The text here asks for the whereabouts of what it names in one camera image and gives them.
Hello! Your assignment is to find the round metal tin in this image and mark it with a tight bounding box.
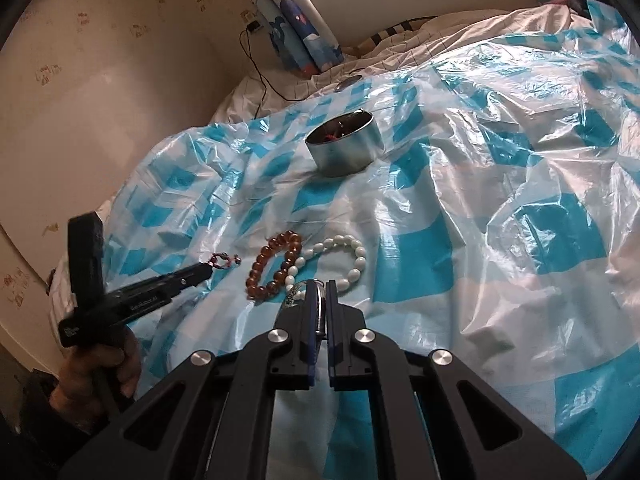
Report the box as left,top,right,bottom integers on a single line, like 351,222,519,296
304,112,377,179

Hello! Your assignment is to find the silver bangle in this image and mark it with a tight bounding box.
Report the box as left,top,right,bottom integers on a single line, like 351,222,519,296
281,280,331,337

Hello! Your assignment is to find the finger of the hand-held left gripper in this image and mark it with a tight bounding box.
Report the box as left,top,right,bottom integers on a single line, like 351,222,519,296
161,264,214,302

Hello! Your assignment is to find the small dark red bracelet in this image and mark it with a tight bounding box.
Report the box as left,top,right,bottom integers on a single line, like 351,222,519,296
206,252,242,272

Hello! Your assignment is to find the striped pillow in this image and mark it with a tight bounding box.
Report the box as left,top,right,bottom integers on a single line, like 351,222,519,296
371,18,437,49

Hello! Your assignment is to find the blue white checkered plastic sheet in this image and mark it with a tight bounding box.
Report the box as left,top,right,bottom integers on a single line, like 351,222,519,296
50,0,640,480

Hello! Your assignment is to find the red string bracelet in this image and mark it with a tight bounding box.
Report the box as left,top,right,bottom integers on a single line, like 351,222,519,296
324,119,352,142

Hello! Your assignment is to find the black charger cable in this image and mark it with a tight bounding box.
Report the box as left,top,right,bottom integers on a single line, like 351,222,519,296
238,26,297,120

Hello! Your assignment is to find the blue printed curtain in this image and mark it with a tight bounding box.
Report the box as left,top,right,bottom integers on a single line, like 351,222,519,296
254,0,346,75

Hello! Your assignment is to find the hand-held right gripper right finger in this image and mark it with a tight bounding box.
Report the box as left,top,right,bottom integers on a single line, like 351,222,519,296
326,282,587,480

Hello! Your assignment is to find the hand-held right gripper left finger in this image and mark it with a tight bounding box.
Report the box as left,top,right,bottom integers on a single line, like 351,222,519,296
57,280,324,480

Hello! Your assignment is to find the white bed quilt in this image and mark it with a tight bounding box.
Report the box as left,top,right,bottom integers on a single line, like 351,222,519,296
232,2,603,122

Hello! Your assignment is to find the amber bead bracelet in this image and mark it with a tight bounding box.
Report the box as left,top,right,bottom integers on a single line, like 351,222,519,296
244,230,304,302

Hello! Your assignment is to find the person's left hand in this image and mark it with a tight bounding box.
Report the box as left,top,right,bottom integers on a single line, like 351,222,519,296
49,327,144,412

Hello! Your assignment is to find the white bead bracelet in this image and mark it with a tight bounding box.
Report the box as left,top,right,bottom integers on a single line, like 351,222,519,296
284,234,369,297

